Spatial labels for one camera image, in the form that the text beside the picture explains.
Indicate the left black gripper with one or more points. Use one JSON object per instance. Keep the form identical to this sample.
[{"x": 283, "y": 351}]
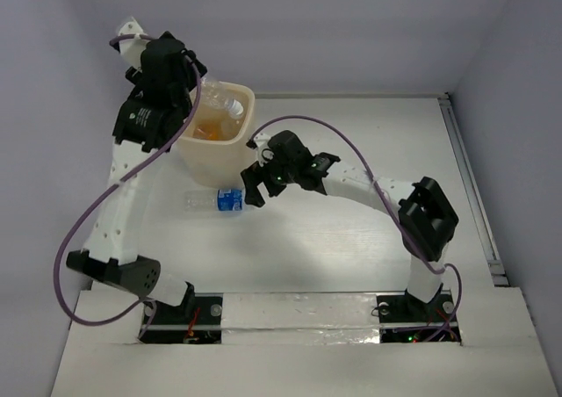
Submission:
[{"x": 193, "y": 63}]

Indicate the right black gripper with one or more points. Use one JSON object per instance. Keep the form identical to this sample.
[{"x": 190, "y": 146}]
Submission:
[{"x": 252, "y": 177}]

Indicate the clear bottle blue label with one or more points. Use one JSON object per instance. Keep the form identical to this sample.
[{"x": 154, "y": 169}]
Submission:
[{"x": 211, "y": 200}]

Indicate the clear plastic bottle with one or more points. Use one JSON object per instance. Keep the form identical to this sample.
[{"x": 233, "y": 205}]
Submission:
[{"x": 216, "y": 96}]

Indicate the orange drink bottle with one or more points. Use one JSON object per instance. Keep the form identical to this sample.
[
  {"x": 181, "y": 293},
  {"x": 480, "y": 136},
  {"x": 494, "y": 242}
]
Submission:
[{"x": 208, "y": 131}]

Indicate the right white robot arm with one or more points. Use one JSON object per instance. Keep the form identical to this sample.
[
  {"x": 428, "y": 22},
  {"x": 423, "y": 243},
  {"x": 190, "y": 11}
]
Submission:
[{"x": 420, "y": 210}]

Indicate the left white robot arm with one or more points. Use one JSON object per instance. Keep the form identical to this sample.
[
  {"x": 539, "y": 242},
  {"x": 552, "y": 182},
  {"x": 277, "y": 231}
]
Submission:
[{"x": 142, "y": 135}]

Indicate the beige plastic waste bin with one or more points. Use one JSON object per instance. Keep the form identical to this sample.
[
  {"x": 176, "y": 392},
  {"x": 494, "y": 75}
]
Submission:
[{"x": 218, "y": 164}]

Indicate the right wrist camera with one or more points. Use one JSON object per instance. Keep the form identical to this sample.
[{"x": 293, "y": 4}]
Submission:
[{"x": 260, "y": 145}]

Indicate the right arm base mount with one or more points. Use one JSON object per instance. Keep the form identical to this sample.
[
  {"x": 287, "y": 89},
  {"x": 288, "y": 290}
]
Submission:
[{"x": 403, "y": 321}]

